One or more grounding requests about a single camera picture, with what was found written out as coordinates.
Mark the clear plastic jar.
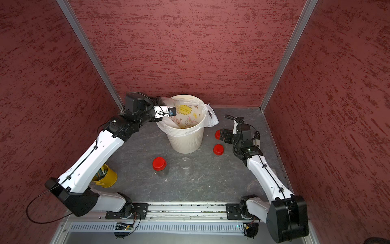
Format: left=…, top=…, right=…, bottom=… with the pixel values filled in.
left=179, top=157, right=193, bottom=175

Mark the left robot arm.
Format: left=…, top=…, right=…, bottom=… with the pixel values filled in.
left=45, top=93, right=176, bottom=219

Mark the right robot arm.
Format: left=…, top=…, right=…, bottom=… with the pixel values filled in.
left=215, top=128, right=309, bottom=243

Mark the grey black stapler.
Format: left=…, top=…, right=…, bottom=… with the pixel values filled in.
left=251, top=131, right=261, bottom=149

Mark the white printed bin liner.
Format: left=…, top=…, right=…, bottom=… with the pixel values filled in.
left=157, top=95, right=219, bottom=137

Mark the cream plastic waste bin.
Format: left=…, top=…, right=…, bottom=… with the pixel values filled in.
left=156, top=95, right=208, bottom=155

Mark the yellow pencil cup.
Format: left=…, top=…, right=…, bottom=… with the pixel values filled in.
left=92, top=164, right=118, bottom=188

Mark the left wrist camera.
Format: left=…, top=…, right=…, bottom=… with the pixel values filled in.
left=153, top=106, right=177, bottom=119

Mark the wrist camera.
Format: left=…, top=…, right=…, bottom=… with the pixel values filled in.
left=153, top=106, right=177, bottom=119
left=233, top=117, right=244, bottom=135

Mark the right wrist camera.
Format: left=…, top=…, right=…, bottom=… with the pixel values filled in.
left=233, top=117, right=244, bottom=135

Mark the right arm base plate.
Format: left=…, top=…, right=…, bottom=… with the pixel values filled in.
left=225, top=203, right=255, bottom=220

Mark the aluminium mounting rail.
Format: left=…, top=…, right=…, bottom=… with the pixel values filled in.
left=65, top=201, right=310, bottom=223

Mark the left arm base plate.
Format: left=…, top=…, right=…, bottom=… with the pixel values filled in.
left=105, top=203, right=149, bottom=220

